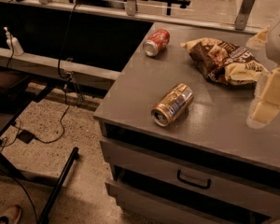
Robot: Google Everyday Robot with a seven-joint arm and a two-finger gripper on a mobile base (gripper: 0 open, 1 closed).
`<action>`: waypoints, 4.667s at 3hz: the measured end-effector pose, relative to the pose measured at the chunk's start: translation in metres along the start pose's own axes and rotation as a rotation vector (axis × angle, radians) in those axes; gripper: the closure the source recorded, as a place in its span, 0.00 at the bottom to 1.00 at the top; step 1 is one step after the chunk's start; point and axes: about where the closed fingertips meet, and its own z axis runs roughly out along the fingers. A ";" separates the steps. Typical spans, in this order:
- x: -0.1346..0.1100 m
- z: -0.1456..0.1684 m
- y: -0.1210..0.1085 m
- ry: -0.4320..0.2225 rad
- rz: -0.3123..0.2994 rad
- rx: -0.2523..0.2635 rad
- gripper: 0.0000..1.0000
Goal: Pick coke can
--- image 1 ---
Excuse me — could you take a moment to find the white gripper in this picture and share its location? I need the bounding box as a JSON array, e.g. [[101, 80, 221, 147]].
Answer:
[[245, 11, 280, 124]]

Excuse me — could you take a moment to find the red coke can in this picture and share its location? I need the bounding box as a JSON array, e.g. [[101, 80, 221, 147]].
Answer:
[[143, 29, 170, 57]]

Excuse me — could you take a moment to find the gold and silver can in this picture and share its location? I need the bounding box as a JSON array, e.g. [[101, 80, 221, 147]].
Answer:
[[151, 83, 194, 127]]

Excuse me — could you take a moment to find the brown chip bag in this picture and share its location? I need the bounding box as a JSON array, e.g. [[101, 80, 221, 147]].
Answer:
[[180, 37, 268, 86]]

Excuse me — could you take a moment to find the grey drawer cabinet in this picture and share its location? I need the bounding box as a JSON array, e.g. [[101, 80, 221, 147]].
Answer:
[[94, 25, 280, 224]]

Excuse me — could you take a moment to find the black power adapter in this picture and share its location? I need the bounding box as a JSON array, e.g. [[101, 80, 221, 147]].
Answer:
[[17, 130, 35, 144]]

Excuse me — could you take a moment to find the white spray bottle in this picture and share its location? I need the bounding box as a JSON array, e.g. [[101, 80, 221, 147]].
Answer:
[[4, 27, 24, 56]]

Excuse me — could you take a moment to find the orange white sneaker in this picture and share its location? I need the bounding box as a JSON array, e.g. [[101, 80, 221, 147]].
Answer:
[[0, 204, 21, 224]]

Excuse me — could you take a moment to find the metal railing post right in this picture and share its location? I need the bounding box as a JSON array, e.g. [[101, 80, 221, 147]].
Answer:
[[234, 0, 256, 31]]

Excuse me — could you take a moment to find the metal railing post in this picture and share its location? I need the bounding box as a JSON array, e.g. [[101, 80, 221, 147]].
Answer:
[[126, 0, 137, 16], [234, 0, 256, 31]]

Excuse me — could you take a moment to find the black drawer handle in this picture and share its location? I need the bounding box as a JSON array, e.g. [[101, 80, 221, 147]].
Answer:
[[176, 170, 212, 189]]

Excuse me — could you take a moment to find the black power cable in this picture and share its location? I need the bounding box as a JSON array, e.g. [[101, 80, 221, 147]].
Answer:
[[31, 3, 80, 145]]

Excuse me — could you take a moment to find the black table frame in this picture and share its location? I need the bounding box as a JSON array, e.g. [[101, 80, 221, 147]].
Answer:
[[0, 68, 80, 224]]

